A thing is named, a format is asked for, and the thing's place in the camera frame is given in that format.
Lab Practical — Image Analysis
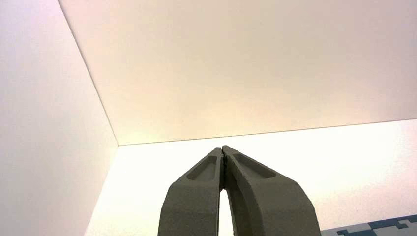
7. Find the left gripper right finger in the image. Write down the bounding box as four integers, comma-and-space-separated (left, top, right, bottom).
223, 145, 322, 236

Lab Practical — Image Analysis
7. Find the grey and blue task box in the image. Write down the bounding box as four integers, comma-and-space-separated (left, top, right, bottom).
321, 214, 417, 236

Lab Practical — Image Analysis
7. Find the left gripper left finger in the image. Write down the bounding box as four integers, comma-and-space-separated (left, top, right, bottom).
157, 147, 226, 236

